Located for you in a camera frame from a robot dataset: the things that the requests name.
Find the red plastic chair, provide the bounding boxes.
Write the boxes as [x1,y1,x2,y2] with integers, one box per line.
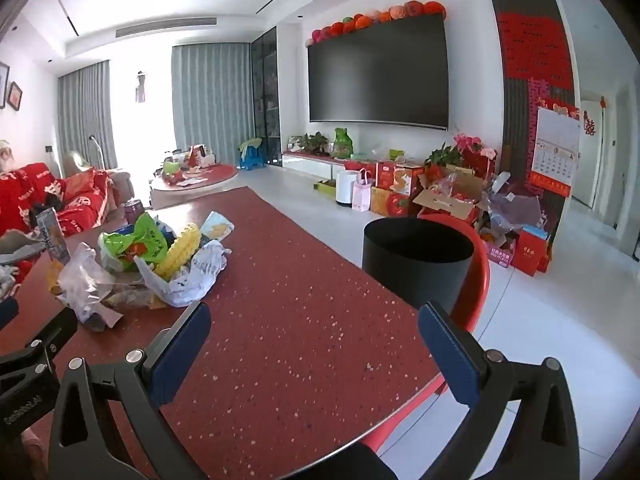
[360,213,493,456]

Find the grey blue drink carton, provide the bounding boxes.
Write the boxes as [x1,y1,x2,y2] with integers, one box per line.
[36,208,72,265]

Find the leafy green plant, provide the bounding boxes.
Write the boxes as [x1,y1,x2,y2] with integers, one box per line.
[425,144,461,168]

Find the white door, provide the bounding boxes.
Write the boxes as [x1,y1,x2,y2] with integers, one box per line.
[575,90,613,209]

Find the sofa with red cover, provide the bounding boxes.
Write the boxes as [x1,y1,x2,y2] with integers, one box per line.
[0,162,121,243]

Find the red paper wall decoration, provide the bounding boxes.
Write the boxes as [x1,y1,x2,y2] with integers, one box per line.
[497,10,575,111]

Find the pink flower plant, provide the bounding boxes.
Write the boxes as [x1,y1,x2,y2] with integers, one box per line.
[452,132,498,161]

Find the beige armchair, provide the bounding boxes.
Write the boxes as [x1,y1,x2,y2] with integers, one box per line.
[62,150,137,203]

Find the large black television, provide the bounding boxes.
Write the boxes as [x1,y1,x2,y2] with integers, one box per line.
[307,12,449,132]

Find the clear plastic wrapper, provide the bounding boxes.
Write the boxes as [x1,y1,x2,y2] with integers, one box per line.
[57,242,123,333]

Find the white round bin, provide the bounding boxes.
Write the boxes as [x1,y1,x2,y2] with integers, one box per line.
[335,170,358,207]

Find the potted green plant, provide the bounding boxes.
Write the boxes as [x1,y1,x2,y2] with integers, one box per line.
[300,132,329,156]

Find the yellow foam fruit net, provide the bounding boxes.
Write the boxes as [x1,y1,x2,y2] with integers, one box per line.
[154,223,203,278]

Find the green snack bag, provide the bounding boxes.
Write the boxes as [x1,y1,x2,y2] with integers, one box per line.
[98,212,176,273]

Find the grey white cloth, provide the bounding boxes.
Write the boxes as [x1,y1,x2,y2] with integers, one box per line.
[0,230,45,291]

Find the blue plastic stool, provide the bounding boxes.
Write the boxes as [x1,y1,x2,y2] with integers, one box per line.
[239,147,265,171]

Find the pink gift bag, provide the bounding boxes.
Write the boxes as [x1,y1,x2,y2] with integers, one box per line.
[351,170,376,211]

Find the white plastic bag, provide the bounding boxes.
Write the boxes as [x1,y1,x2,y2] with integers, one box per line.
[134,240,232,308]

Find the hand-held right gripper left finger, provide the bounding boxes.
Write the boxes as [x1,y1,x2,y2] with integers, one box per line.
[47,301,213,480]

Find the red gift bag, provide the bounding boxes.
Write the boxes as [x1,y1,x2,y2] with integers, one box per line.
[515,230,551,277]

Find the round red low table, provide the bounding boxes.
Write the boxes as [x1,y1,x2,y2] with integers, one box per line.
[150,162,240,208]

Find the green frog toy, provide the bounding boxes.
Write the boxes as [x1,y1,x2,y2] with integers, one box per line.
[332,127,355,158]

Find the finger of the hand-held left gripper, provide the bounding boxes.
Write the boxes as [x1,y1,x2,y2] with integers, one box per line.
[0,297,20,332]
[0,307,78,377]

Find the purple plastic wrap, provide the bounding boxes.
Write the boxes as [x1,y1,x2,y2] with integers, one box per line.
[482,172,543,233]

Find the white television stand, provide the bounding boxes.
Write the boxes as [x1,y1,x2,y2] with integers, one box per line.
[281,150,351,182]

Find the grey curtain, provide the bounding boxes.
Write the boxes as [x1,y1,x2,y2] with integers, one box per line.
[56,60,117,178]
[171,42,257,166]

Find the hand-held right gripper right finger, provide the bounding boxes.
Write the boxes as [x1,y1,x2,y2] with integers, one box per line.
[415,301,583,480]

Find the wall calendar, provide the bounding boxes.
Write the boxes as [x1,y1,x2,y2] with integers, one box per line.
[530,99,582,197]

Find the light blue cracker packet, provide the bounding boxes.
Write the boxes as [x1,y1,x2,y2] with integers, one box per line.
[200,211,236,248]

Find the dark glass cabinet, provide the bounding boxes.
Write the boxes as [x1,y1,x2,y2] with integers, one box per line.
[250,26,282,166]

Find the red box with tomato print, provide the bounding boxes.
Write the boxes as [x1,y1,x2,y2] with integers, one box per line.
[370,187,416,218]

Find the wall air vent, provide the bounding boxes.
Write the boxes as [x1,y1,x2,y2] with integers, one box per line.
[116,16,218,39]

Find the red box with orange print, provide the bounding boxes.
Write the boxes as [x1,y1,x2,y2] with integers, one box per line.
[376,160,425,196]

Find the black trash bin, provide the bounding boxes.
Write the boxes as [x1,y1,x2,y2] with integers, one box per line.
[362,217,475,322]

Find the row of red paper lanterns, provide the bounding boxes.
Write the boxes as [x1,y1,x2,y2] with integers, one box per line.
[311,0,447,46]

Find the black cloth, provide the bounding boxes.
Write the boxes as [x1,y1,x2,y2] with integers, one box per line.
[30,191,66,215]

